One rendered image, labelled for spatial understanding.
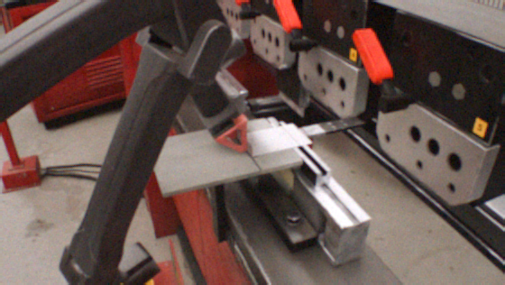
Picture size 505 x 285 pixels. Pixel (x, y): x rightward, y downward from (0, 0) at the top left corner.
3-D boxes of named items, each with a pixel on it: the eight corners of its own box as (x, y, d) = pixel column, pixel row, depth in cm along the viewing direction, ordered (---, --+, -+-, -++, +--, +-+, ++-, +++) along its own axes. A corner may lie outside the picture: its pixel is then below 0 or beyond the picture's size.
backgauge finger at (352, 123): (289, 127, 88) (289, 106, 85) (381, 108, 96) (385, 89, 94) (316, 154, 78) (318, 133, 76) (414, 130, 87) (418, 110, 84)
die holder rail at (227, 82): (185, 68, 150) (183, 43, 145) (200, 65, 152) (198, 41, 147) (228, 126, 111) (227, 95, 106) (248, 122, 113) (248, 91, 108)
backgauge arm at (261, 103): (235, 131, 136) (234, 93, 128) (385, 101, 157) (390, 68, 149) (244, 142, 129) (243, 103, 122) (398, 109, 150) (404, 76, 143)
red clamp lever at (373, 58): (353, 26, 40) (390, 109, 38) (383, 24, 42) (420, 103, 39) (345, 36, 42) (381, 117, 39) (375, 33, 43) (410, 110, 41)
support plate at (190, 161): (145, 145, 80) (144, 141, 80) (263, 122, 89) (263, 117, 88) (163, 197, 66) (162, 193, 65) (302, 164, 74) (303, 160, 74)
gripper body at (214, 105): (225, 94, 77) (206, 64, 73) (243, 115, 69) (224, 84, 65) (197, 112, 77) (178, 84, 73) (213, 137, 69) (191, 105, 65)
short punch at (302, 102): (275, 97, 82) (276, 53, 77) (284, 96, 82) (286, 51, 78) (298, 118, 74) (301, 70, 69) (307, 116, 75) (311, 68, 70)
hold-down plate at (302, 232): (233, 166, 94) (233, 156, 92) (254, 161, 96) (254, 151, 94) (290, 254, 70) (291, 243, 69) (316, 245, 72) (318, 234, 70)
